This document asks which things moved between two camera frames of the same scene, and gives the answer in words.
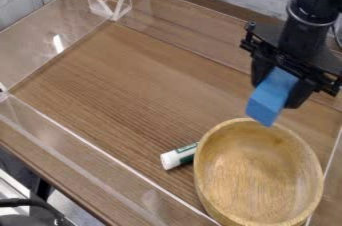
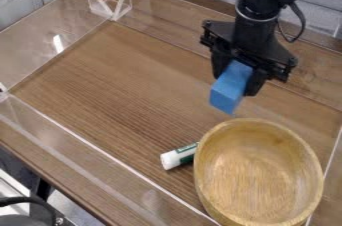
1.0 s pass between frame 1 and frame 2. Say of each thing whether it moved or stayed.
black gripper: moved
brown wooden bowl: stayed
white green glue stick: stayed
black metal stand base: stayed
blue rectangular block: moved
